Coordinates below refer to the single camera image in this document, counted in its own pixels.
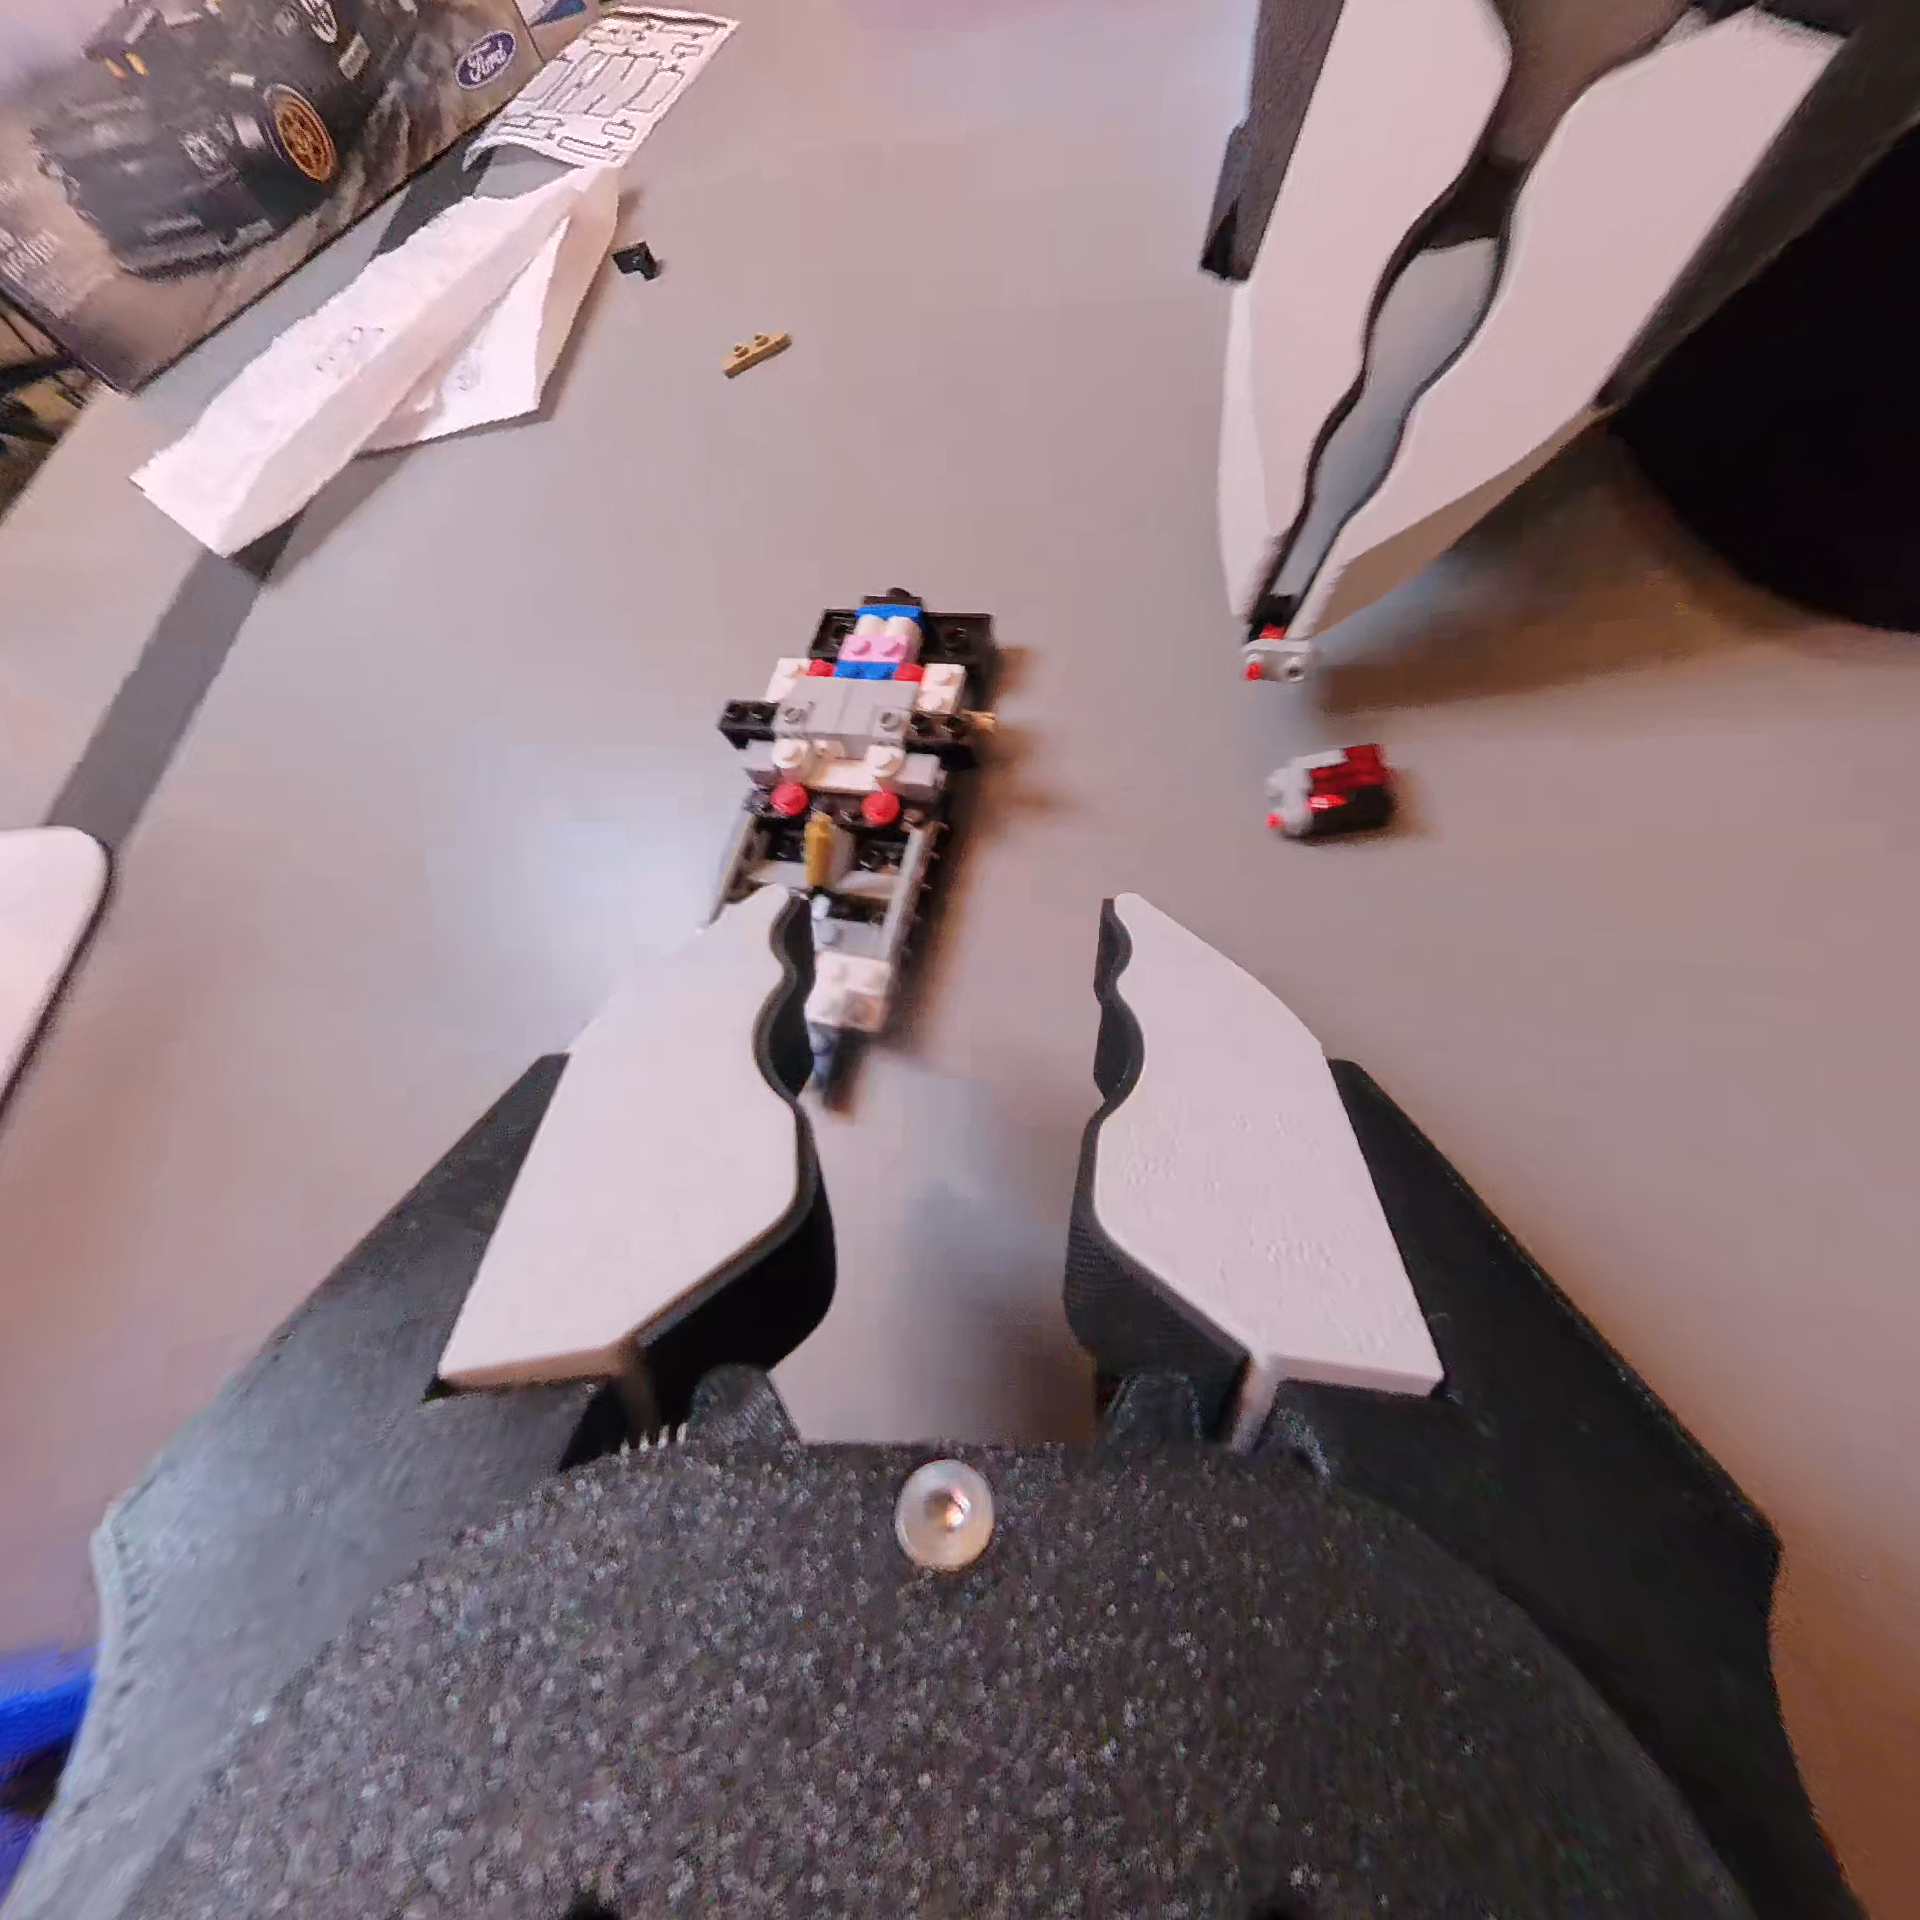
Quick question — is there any toy car set box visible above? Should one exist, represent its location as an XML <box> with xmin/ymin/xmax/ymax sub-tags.
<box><xmin>0</xmin><ymin>0</ymin><xmax>542</xmax><ymax>394</ymax></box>

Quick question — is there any white numbered paper bag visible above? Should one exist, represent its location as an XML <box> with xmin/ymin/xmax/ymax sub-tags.
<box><xmin>134</xmin><ymin>167</ymin><xmax>588</xmax><ymax>558</ymax></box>

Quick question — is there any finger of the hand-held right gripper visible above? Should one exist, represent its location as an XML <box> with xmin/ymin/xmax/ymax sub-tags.
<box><xmin>1215</xmin><ymin>0</ymin><xmax>1518</xmax><ymax>634</ymax></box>
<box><xmin>1262</xmin><ymin>10</ymin><xmax>1846</xmax><ymax>648</ymax></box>

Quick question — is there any white book stand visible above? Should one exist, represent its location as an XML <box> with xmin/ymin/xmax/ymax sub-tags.
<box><xmin>0</xmin><ymin>825</ymin><xmax>111</xmax><ymax>1097</ymax></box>

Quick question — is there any brick car model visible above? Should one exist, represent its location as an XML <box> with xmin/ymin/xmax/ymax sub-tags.
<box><xmin>710</xmin><ymin>586</ymin><xmax>1000</xmax><ymax>1113</ymax></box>

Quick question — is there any white sticker sheet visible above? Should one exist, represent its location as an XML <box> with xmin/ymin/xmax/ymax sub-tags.
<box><xmin>466</xmin><ymin>0</ymin><xmax>736</xmax><ymax>167</ymax></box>

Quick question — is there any small red white brick assembly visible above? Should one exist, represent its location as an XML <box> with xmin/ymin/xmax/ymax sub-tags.
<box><xmin>1262</xmin><ymin>746</ymin><xmax>1396</xmax><ymax>847</ymax></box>

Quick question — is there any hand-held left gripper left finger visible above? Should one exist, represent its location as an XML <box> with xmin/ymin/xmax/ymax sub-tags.
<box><xmin>437</xmin><ymin>896</ymin><xmax>836</xmax><ymax>1396</ymax></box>

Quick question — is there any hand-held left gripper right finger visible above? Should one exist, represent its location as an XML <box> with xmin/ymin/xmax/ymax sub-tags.
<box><xmin>1064</xmin><ymin>896</ymin><xmax>1448</xmax><ymax>1449</ymax></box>

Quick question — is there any large blue plastic bin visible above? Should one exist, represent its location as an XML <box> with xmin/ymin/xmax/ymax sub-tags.
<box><xmin>0</xmin><ymin>1646</ymin><xmax>92</xmax><ymax>1818</ymax></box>

